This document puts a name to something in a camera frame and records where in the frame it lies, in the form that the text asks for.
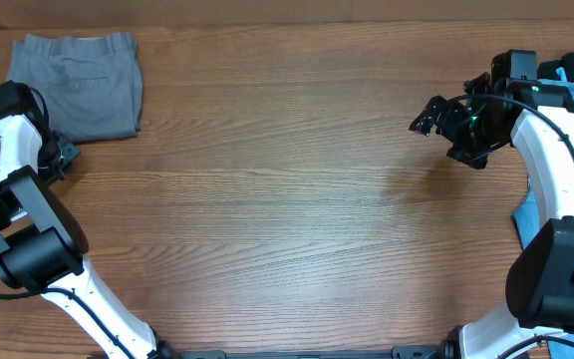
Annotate grey cargo shorts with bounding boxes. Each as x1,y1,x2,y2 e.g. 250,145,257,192
7,32,144,144

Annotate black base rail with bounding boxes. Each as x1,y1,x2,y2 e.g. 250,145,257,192
177,345,455,359

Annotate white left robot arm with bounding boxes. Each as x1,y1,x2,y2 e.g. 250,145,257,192
0,81,177,359

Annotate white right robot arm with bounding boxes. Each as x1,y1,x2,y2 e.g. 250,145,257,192
392,50,574,358

